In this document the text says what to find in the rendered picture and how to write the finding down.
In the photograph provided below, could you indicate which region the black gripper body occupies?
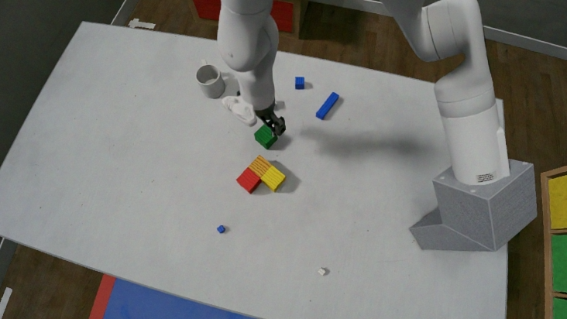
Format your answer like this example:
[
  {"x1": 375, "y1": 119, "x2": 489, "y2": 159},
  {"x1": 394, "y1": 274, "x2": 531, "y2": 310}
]
[{"x1": 255, "y1": 98, "x2": 276, "y2": 120}]

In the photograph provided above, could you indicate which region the white mug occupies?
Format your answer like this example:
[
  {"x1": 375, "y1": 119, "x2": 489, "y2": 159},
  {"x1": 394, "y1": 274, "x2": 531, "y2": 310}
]
[{"x1": 195, "y1": 59, "x2": 225, "y2": 98}]

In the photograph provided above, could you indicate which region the dark green cube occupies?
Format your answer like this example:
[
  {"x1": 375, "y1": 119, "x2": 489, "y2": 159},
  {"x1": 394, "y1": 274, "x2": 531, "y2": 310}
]
[{"x1": 254, "y1": 124, "x2": 278, "y2": 150}]

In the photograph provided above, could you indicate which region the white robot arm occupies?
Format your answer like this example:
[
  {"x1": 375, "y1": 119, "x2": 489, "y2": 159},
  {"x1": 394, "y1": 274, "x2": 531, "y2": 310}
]
[{"x1": 218, "y1": 0, "x2": 510, "y2": 185}]

